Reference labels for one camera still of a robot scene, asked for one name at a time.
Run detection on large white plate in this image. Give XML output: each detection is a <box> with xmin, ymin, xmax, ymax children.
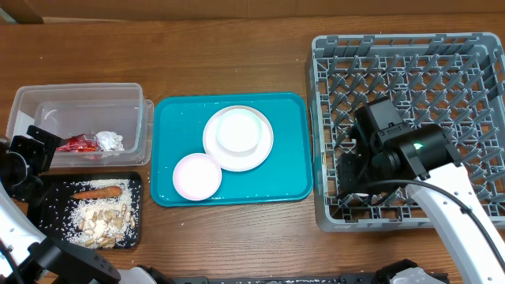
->
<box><xmin>203</xmin><ymin>105</ymin><xmax>275</xmax><ymax>172</ymax></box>

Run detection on red snack wrapper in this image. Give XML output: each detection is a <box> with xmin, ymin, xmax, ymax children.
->
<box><xmin>56</xmin><ymin>134</ymin><xmax>100</xmax><ymax>152</ymax></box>

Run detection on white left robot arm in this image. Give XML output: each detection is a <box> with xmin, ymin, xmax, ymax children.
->
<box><xmin>1</xmin><ymin>125</ymin><xmax>155</xmax><ymax>284</ymax></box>

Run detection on orange carrot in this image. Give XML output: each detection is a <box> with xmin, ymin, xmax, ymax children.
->
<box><xmin>72</xmin><ymin>186</ymin><xmax>122</xmax><ymax>200</ymax></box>

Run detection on teal plastic tray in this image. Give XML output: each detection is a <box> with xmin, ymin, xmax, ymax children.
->
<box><xmin>150</xmin><ymin>92</ymin><xmax>313</xmax><ymax>207</ymax></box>

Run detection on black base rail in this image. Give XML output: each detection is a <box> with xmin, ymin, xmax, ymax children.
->
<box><xmin>139</xmin><ymin>259</ymin><xmax>450</xmax><ymax>284</ymax></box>

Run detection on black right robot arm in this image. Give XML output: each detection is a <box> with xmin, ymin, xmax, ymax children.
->
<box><xmin>336</xmin><ymin>97</ymin><xmax>504</xmax><ymax>283</ymax></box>

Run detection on small white plate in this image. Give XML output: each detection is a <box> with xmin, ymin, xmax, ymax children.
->
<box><xmin>216</xmin><ymin>108</ymin><xmax>261</xmax><ymax>153</ymax></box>

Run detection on clear plastic bin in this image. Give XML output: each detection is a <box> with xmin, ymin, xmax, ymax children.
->
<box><xmin>6</xmin><ymin>83</ymin><xmax>154</xmax><ymax>168</ymax></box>

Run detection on aluminium foil ball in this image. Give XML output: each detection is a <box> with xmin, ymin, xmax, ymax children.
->
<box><xmin>95</xmin><ymin>131</ymin><xmax>124</xmax><ymax>151</ymax></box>

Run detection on rice and food scraps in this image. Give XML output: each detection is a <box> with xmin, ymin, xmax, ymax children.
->
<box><xmin>39</xmin><ymin>177</ymin><xmax>139</xmax><ymax>249</ymax></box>

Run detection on pink bowl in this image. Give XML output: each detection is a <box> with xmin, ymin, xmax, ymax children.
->
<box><xmin>172</xmin><ymin>153</ymin><xmax>223</xmax><ymax>201</ymax></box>

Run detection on black tray bin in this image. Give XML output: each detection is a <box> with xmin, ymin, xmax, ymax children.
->
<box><xmin>27</xmin><ymin>171</ymin><xmax>144</xmax><ymax>251</ymax></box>

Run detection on grey dish rack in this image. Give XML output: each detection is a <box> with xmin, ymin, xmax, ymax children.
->
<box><xmin>307</xmin><ymin>32</ymin><xmax>504</xmax><ymax>232</ymax></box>

